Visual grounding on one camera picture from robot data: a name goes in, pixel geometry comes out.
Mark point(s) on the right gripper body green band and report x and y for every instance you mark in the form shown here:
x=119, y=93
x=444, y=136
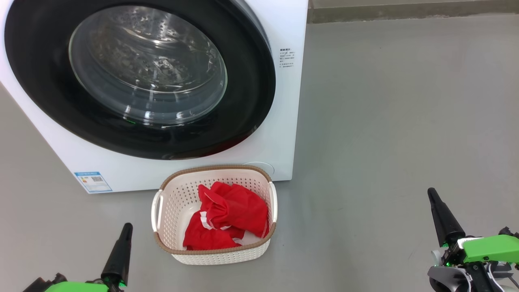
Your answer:
x=490, y=247

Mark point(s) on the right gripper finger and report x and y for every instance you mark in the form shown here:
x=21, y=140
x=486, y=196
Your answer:
x=444, y=219

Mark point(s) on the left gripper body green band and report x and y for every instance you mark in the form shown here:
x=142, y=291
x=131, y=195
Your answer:
x=77, y=287

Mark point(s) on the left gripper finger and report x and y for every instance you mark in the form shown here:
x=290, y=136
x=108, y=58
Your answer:
x=119, y=255

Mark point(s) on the red fleece garment white trim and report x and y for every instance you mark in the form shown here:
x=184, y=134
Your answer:
x=206, y=239

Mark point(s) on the red smooth garment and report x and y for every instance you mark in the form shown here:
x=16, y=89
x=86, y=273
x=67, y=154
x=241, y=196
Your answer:
x=239, y=207

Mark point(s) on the dark round washer door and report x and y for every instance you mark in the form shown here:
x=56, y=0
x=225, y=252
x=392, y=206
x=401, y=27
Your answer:
x=243, y=121

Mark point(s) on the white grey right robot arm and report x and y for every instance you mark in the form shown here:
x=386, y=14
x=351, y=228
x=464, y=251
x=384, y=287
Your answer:
x=446, y=280

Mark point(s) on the white perforated basket brown rim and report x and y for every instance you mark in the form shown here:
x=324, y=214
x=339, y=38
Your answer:
x=211, y=257

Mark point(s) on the white front-load washing machine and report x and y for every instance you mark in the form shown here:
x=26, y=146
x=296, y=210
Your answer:
x=284, y=121

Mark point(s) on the blue energy label sticker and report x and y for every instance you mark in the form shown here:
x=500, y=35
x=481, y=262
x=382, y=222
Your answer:
x=93, y=181

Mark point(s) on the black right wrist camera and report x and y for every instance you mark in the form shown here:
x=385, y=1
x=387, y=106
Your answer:
x=510, y=232

